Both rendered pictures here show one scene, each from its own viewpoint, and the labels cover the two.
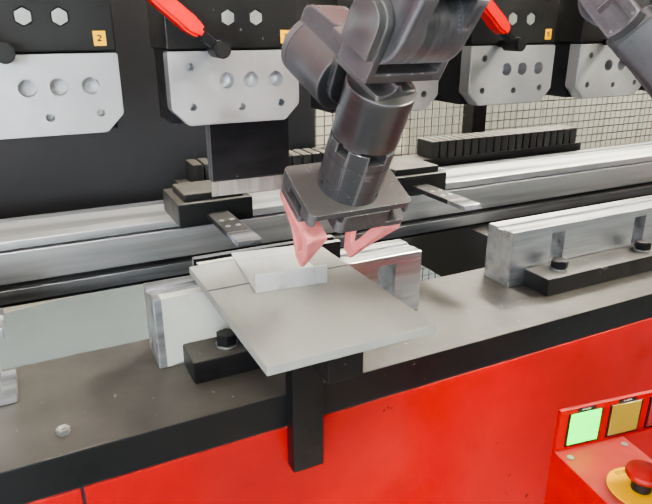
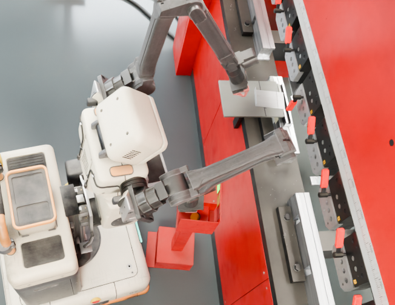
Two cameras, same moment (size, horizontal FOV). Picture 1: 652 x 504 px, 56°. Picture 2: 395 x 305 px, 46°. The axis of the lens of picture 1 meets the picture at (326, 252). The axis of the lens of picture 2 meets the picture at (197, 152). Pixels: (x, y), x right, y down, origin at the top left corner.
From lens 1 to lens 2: 185 cm
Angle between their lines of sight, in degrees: 73
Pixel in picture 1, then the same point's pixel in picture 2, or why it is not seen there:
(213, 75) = (291, 54)
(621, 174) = not seen: outside the picture
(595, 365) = (255, 231)
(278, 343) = (226, 85)
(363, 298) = (243, 109)
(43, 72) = (283, 20)
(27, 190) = not seen: hidden behind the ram
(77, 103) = (282, 30)
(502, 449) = (242, 200)
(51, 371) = (269, 67)
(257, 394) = not seen: hidden behind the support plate
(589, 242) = (300, 239)
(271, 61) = (295, 66)
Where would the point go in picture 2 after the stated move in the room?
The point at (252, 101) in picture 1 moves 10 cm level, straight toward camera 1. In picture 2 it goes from (290, 68) to (266, 60)
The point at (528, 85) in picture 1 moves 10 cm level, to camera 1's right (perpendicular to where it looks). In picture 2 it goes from (313, 163) to (307, 187)
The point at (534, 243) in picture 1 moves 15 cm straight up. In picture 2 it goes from (295, 206) to (309, 191)
